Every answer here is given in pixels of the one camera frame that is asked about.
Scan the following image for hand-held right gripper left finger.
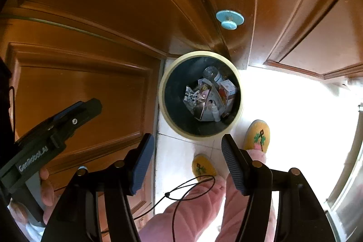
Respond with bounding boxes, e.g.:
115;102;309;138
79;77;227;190
41;133;155;242

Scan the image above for yellow embroidered slipper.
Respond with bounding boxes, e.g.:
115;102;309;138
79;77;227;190
192;154;218;182
243;119;271;152

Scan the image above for round black trash bin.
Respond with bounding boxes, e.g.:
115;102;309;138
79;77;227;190
159;51;244;142

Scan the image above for person's left forearm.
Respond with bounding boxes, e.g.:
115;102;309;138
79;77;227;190
7;198;44;242

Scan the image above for clear plastic bottle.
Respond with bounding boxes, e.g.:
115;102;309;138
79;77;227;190
203;66;224;83

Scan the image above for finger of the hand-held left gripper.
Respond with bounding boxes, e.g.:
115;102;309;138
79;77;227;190
52;98;103;144
14;102;86;144

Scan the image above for pink strawberry drink carton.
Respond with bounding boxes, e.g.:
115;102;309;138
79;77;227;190
218;79;238;110

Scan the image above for white drink carton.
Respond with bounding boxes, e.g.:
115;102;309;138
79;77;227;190
194;86;225;121

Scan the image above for black lanyard cord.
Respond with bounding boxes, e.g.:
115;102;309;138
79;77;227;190
133;175;216;242

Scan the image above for person's pink pants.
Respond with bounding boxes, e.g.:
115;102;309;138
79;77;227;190
146;146;277;242

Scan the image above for person's left hand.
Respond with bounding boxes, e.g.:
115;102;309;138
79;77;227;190
38;168;62;225

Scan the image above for small white bottle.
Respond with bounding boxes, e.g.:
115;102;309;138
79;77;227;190
211;104;222;121

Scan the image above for silver metal appliance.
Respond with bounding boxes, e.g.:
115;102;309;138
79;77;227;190
325;102;363;242

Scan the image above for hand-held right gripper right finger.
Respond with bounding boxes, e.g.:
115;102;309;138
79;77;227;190
221;134;336;242

